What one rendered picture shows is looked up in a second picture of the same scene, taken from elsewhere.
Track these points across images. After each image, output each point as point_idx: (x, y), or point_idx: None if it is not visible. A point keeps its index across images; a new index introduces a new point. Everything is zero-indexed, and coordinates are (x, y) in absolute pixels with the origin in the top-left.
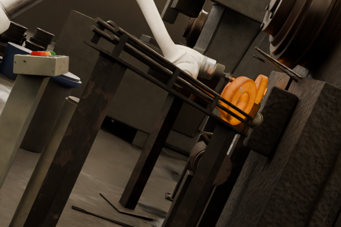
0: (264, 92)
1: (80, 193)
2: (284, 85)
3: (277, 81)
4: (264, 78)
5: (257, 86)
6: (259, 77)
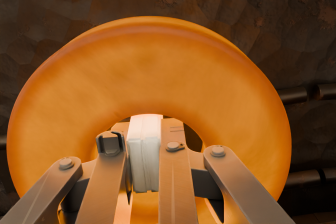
0: (162, 115)
1: None
2: (334, 6)
3: (84, 10)
4: (214, 34)
5: (234, 128)
6: (136, 56)
